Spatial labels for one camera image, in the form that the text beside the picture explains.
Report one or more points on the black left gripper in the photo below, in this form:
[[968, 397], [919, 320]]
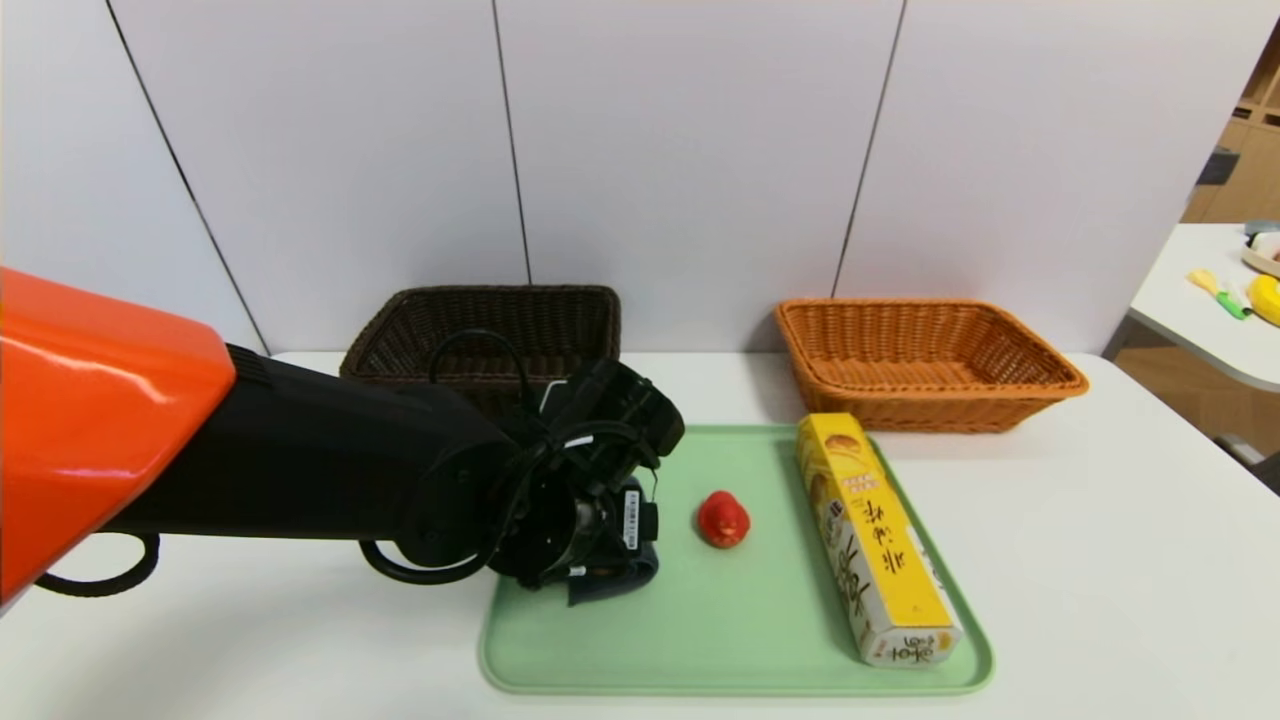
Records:
[[634, 520]]

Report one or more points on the dark grey cloth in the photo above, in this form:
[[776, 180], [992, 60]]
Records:
[[615, 585]]

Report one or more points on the red rubber duck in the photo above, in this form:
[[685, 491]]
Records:
[[723, 520]]

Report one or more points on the yellow snack box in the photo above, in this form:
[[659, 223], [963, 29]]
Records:
[[880, 545]]

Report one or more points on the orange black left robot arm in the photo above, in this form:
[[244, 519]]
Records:
[[300, 450]]

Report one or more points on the dark brown wicker basket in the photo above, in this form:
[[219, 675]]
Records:
[[570, 320]]

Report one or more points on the orange wicker basket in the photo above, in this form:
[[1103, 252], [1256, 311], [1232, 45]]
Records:
[[930, 405]]

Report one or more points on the white bowl with items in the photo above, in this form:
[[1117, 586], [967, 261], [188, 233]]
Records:
[[1263, 253]]

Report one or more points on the light green plastic tray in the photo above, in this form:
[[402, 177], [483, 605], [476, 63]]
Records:
[[720, 620]]

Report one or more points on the white side table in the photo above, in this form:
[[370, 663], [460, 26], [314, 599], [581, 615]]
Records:
[[1190, 320]]

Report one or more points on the yellow green toy knife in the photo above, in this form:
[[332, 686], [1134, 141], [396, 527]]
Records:
[[1215, 293]]

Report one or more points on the yellow toy banana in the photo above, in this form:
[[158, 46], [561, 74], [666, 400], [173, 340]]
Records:
[[1266, 298]]

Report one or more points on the small dark grey object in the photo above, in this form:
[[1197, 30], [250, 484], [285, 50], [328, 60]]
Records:
[[1215, 168]]

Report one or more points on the light wooden cabinet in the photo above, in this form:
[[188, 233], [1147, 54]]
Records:
[[1250, 170]]

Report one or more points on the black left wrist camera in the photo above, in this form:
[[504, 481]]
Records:
[[625, 410]]

